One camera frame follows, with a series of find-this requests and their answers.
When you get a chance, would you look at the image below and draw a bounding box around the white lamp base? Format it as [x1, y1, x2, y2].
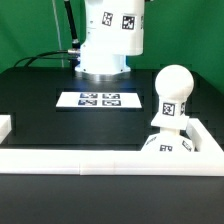
[142, 113, 195, 152]

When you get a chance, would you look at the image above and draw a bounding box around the white lamp bulb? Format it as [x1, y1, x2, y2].
[151, 65, 194, 130]

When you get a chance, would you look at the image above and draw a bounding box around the grey thin cable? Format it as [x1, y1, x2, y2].
[52, 0, 66, 69]

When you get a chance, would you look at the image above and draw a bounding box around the white lamp shade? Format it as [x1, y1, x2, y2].
[84, 0, 145, 56]

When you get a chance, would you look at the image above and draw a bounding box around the white marker plate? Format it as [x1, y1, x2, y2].
[56, 92, 141, 109]

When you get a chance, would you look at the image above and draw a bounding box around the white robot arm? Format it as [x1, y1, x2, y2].
[75, 0, 130, 81]

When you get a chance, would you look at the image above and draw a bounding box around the white U-shaped fence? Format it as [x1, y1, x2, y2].
[0, 119, 224, 176]

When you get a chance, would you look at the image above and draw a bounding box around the black cable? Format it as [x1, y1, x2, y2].
[13, 0, 81, 68]

